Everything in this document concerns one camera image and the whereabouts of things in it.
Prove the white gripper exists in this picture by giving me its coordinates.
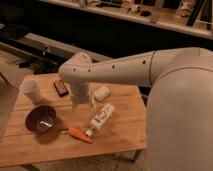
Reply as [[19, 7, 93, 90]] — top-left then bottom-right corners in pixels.
[[70, 83, 96, 108]]

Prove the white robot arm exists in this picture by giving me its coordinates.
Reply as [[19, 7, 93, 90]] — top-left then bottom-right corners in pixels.
[[58, 47, 213, 171]]

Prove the purple ceramic bowl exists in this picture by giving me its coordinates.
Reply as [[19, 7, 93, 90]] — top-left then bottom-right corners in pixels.
[[25, 105, 56, 133]]

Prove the white squeeze bottle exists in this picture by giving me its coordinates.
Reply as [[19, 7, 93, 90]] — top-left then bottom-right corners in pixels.
[[85, 103, 115, 137]]

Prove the black remote control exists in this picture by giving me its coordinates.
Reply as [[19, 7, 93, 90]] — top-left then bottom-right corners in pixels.
[[54, 80, 69, 97]]

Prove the orange carrot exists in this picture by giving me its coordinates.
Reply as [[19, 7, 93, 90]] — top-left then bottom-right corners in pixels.
[[64, 127, 93, 144]]

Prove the wooden table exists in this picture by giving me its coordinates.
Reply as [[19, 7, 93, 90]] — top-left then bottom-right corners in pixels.
[[0, 74, 146, 168]]

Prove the white plastic cup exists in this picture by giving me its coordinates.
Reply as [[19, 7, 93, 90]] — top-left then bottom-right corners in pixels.
[[20, 80, 42, 103]]

